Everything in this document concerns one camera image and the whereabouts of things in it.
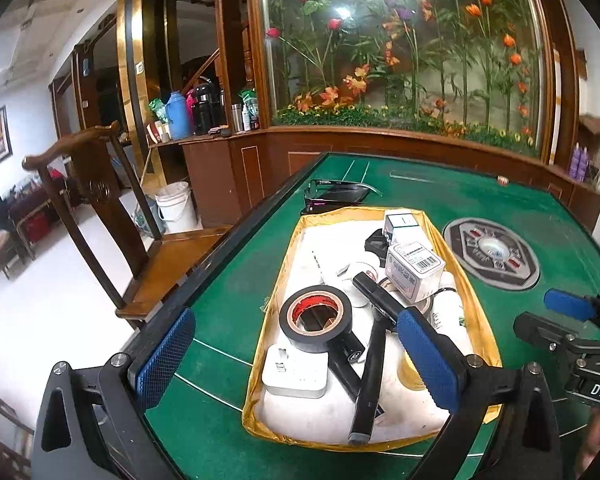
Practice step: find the round mahjong table control panel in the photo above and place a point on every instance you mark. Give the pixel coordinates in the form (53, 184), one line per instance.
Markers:
(493, 253)

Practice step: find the black marker with cream cap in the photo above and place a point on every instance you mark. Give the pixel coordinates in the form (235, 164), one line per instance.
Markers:
(385, 311)

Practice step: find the small white printed box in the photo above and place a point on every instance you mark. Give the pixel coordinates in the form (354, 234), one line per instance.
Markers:
(414, 270)

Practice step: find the black tape roll red core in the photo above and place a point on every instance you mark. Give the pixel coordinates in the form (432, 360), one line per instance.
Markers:
(315, 317)

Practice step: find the black tube with gold band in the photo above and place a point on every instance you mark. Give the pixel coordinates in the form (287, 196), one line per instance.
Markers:
(340, 358)

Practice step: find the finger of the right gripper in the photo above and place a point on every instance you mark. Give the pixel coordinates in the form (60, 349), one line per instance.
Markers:
(567, 304)
(544, 334)

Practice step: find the wooden chair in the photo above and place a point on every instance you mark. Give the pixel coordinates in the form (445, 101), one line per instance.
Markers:
(157, 270)

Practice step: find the white power adapter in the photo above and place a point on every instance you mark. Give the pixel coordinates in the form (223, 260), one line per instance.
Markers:
(291, 372)

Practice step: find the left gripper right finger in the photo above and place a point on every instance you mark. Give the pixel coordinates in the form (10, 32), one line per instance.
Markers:
(436, 358)

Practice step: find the white plastic bucket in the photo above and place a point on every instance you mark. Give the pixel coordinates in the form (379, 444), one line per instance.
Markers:
(177, 208)

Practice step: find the person's right hand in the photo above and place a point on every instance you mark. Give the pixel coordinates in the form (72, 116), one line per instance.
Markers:
(590, 445)

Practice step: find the blue thermos jug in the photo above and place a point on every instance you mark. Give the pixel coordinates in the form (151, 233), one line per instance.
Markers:
(176, 110)

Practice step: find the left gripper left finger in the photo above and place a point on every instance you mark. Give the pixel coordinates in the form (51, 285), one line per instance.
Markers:
(158, 370)

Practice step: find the black eyeglasses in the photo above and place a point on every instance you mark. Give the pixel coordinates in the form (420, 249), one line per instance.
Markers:
(324, 195)

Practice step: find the artificial flower display window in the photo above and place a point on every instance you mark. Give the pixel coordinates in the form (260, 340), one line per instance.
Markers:
(483, 71)

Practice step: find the yellow fabric storage tray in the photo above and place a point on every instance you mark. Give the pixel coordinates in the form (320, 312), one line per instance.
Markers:
(328, 249)

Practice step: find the small white blue box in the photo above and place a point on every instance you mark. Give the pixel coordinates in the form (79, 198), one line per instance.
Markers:
(401, 227)

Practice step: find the purple spray bottles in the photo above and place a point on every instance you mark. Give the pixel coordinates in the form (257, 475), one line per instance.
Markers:
(579, 163)

